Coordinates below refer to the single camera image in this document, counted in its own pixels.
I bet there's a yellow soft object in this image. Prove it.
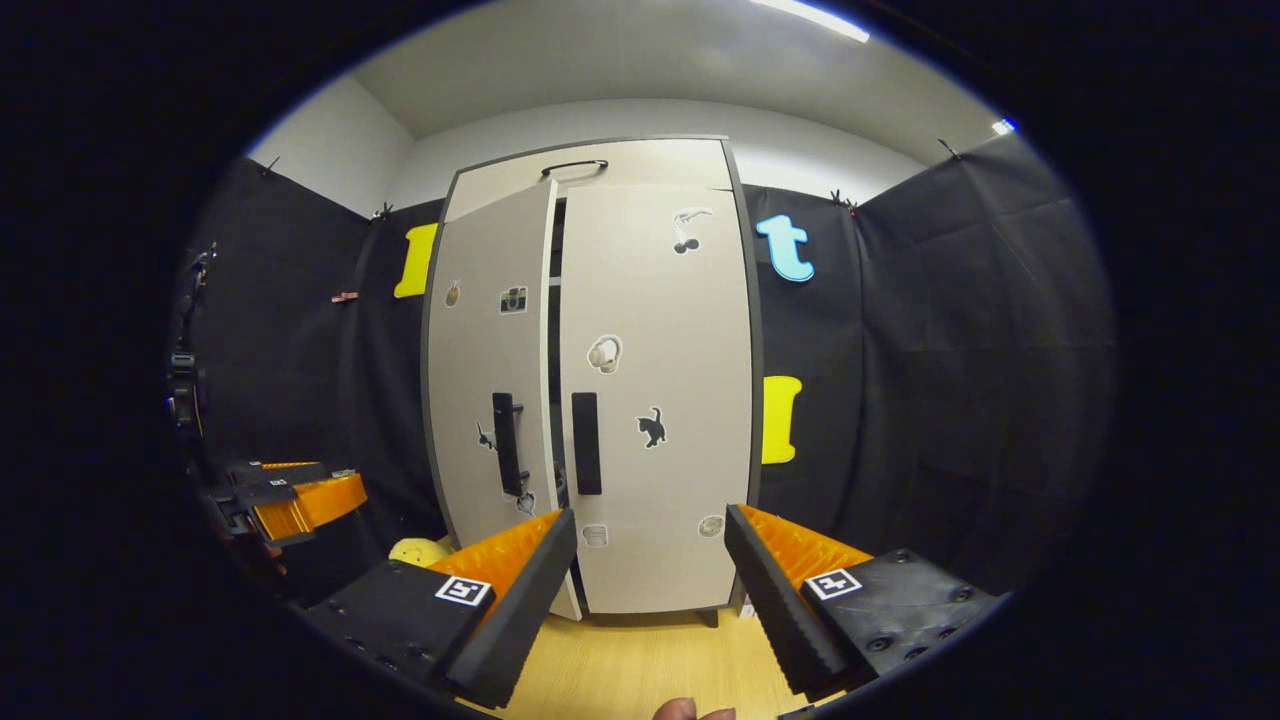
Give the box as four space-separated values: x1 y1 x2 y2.
388 537 453 569

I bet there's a black door handle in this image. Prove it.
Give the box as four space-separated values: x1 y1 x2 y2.
492 392 528 498
571 392 603 496

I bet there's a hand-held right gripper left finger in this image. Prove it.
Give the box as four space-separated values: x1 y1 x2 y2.
300 508 579 709

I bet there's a white shoe cabinet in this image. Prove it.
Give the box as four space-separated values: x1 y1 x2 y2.
420 135 766 629

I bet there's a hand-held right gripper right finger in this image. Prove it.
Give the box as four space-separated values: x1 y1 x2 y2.
724 504 1001 701

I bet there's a black backdrop cloth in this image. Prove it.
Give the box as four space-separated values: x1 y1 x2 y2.
180 135 1119 601

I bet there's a white cabinet door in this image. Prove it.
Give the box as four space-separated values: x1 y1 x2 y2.
558 183 754 614
425 180 583 621

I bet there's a long ceiling light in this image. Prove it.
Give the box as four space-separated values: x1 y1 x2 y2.
750 0 871 44

